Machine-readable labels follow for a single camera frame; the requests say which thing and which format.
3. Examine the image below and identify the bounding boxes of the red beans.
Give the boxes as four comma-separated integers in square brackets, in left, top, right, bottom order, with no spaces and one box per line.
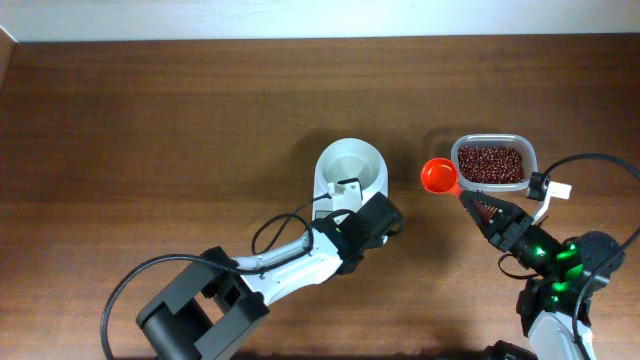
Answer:
[457,146,525,184]

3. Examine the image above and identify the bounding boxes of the white digital kitchen scale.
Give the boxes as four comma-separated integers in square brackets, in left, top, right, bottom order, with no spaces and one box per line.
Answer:
[312,138,389,220]

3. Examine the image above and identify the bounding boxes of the clear plastic bean container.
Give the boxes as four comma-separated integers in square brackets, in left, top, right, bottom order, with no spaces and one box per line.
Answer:
[450,134,538,192]

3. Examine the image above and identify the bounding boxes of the red plastic measuring scoop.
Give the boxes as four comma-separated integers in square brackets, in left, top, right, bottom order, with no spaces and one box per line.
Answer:
[420,158,462,197]

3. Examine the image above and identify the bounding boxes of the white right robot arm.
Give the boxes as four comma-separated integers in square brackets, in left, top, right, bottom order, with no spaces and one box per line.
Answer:
[458,191,625,360]

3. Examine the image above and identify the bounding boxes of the white round bowl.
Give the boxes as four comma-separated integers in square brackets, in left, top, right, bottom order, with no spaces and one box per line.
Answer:
[314,138,389,195]

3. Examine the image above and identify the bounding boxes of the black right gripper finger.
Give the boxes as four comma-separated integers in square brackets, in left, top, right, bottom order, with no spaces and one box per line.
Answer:
[470,192,523,220]
[459,190,496,240]

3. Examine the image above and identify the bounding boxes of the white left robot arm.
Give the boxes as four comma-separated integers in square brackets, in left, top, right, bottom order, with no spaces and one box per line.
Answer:
[136,193,404,359]

